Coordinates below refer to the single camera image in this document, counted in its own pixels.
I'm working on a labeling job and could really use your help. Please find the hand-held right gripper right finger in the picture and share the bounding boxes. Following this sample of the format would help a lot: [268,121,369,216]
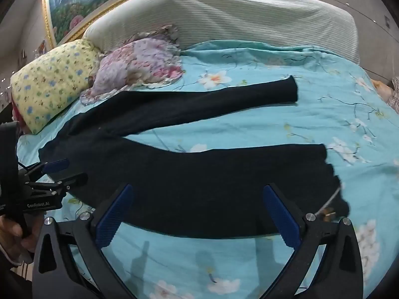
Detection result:
[263,183,364,299]

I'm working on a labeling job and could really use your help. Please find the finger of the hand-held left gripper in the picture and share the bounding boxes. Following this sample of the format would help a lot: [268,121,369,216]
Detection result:
[26,172,89,197]
[18,158,70,183]

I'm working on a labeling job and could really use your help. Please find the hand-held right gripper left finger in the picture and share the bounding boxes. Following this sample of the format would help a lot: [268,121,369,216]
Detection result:
[33,183,138,299]

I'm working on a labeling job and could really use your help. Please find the person's left forearm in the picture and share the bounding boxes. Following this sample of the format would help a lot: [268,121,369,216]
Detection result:
[0,263,35,299]

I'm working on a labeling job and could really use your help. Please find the person's left hand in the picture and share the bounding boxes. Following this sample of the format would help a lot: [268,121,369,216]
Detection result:
[0,214,35,267]

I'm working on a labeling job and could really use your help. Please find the red cloth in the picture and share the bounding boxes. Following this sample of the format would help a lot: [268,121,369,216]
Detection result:
[11,101,25,133]

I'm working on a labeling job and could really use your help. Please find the yellow printed pillow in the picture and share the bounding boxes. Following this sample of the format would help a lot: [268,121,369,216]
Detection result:
[10,39,102,135]

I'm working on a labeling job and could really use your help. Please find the turquoise floral bed sheet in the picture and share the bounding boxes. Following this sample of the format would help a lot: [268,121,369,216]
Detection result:
[16,40,394,299]

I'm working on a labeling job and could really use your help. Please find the pink floral ruffled pillow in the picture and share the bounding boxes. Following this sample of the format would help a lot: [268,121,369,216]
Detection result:
[80,24,184,106]

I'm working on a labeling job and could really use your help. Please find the orange object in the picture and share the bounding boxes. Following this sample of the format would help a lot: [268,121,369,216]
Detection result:
[372,79,394,104]

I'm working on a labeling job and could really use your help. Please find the striped cloth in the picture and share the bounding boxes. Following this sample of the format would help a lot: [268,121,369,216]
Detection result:
[386,76,399,113]

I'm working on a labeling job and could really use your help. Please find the beige striped headboard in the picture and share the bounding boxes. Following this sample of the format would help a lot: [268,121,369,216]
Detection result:
[83,0,362,66]

